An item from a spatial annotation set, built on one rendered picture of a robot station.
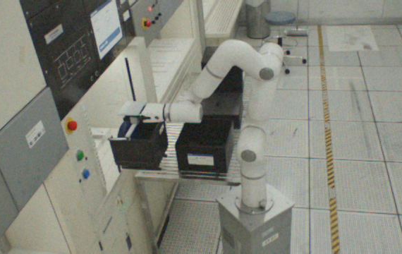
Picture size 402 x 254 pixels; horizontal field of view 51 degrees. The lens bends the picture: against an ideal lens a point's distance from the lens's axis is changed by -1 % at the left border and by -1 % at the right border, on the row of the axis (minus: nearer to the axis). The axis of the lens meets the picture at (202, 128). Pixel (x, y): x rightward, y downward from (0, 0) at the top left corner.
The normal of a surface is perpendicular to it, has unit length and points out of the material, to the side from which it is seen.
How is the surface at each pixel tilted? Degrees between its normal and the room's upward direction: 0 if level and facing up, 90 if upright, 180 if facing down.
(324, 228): 0
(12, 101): 90
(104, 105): 90
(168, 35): 90
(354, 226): 0
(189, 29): 90
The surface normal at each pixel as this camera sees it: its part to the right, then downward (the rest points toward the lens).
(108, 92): -0.20, 0.55
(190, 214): -0.09, -0.83
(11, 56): 0.98, 0.04
